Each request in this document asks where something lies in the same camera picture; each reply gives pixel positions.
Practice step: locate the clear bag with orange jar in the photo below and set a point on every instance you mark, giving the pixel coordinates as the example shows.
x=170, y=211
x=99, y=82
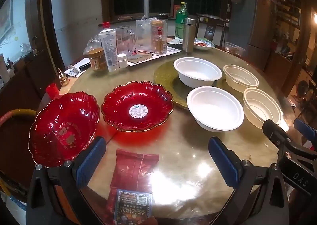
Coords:
x=158, y=36

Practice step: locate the white roll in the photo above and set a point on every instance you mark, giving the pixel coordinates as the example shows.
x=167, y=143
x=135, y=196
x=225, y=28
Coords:
x=147, y=8

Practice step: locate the green plastic bottle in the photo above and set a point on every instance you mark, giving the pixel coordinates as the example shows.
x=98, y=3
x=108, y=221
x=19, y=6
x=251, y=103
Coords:
x=181, y=20

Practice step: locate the red scalloped plate with sticker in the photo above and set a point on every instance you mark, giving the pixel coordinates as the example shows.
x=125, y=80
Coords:
x=148, y=98

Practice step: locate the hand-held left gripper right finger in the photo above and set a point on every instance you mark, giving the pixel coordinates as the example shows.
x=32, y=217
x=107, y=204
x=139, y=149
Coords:
x=224, y=163

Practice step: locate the deep red scalloped bowl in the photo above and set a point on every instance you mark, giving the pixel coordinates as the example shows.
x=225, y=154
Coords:
x=62, y=128

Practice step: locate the red foil packet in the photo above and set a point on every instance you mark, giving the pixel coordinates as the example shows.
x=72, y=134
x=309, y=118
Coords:
x=133, y=168

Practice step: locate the small white jar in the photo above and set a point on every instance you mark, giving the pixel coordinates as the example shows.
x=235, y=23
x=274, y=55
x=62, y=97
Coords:
x=122, y=61

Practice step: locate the white paper bowl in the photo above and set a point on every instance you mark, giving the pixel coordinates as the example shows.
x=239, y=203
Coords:
x=198, y=71
x=215, y=108

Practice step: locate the grey refrigerator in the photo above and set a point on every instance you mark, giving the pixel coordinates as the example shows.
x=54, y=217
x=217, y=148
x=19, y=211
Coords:
x=252, y=24

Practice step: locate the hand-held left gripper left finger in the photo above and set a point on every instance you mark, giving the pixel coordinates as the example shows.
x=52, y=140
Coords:
x=90, y=163

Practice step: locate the cream ribbed bowl with tab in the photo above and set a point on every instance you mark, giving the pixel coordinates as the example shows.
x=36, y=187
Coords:
x=261, y=106

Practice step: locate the white bottle with red cap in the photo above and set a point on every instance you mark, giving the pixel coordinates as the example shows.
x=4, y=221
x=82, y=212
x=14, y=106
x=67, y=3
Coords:
x=110, y=49

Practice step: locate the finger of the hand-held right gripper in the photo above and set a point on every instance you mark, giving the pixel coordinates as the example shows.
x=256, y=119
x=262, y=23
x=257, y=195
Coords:
x=305, y=129
x=276, y=133

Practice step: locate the dark wooden chair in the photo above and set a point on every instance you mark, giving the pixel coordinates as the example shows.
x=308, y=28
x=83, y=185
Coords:
x=210, y=29

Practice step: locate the patterned plate with food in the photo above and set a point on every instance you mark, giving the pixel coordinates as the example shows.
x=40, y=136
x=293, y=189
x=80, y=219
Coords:
x=204, y=44

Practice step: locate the white paper sheet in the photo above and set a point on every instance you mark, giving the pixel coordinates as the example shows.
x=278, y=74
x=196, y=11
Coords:
x=83, y=62

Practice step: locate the blue printed card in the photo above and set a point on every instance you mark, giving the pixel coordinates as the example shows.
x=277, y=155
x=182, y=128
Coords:
x=133, y=205

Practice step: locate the red and yellow hoop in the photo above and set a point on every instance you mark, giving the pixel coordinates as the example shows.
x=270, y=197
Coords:
x=17, y=113

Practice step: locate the clear glass pitcher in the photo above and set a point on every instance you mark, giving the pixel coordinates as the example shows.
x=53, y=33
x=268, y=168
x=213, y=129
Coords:
x=125, y=40

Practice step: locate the dark wooden cabinet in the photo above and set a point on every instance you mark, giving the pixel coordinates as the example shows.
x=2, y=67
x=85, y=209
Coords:
x=22, y=86

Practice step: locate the clear plastic container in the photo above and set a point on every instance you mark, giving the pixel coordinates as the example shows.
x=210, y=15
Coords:
x=234, y=48

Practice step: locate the brown book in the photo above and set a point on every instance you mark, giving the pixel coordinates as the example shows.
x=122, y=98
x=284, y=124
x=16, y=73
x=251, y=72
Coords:
x=140, y=57

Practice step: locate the small red cup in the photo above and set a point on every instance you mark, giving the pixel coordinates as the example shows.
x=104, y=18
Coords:
x=52, y=90

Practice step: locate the peanut butter jar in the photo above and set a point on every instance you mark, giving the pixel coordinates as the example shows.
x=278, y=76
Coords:
x=97, y=60

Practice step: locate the wooden shelf unit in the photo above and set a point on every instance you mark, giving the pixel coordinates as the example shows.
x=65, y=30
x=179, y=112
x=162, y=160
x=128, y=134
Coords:
x=289, y=16

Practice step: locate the wall poster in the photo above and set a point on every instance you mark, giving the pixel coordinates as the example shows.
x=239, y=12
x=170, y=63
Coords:
x=6, y=19

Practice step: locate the stainless steel thermos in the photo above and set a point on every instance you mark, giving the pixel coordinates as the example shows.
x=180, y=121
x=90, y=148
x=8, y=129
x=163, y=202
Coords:
x=189, y=35

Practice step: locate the cream ribbed plastic bowl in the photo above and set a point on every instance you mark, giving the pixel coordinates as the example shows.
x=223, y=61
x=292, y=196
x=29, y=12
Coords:
x=241, y=78

